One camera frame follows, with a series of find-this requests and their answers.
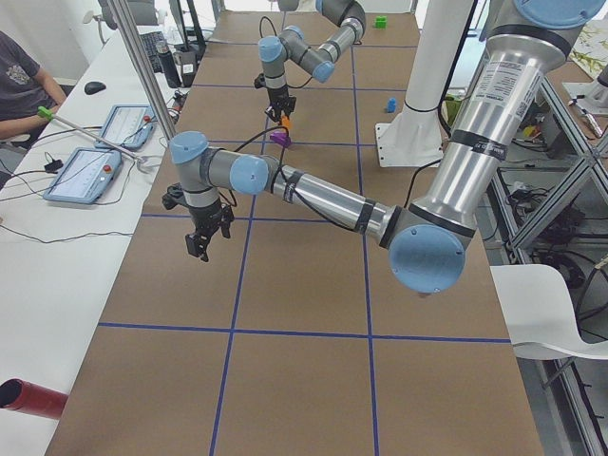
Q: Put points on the green two-stud block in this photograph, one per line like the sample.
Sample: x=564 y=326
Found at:
x=380 y=22

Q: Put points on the aluminium frame post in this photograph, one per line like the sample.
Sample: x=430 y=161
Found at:
x=134 y=46

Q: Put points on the black computer mouse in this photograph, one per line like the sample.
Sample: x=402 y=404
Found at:
x=94 y=87

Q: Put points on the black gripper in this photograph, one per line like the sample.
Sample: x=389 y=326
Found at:
x=207 y=217
x=278 y=96

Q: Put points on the seated person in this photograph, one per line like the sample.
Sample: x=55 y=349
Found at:
x=25 y=86

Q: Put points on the black keyboard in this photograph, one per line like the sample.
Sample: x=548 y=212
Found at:
x=149 y=44

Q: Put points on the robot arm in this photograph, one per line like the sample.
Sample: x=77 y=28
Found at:
x=426 y=238
x=290 y=45

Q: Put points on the near teach pendant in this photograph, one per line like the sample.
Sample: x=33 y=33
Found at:
x=85 y=176

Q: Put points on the far teach pendant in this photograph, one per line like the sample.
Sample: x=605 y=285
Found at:
x=129 y=125

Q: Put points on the black water bottle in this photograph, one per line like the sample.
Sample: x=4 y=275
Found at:
x=168 y=65

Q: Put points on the white camera mast base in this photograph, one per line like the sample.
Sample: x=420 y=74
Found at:
x=414 y=137

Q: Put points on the teach pendant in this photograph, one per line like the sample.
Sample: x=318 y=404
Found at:
x=129 y=125
x=85 y=176

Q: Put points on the red cylinder bottle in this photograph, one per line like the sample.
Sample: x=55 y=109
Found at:
x=25 y=397

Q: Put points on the metal rod green tip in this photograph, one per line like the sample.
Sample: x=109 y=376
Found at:
x=143 y=162

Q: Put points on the purple trapezoid block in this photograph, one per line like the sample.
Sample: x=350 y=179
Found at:
x=282 y=138

